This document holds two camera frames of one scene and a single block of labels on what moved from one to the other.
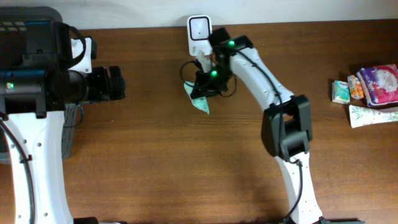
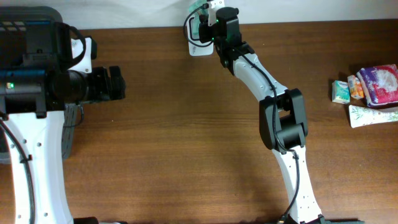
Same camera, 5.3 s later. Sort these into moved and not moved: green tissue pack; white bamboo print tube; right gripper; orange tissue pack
Moved: right gripper
Not moved: green tissue pack; white bamboo print tube; orange tissue pack
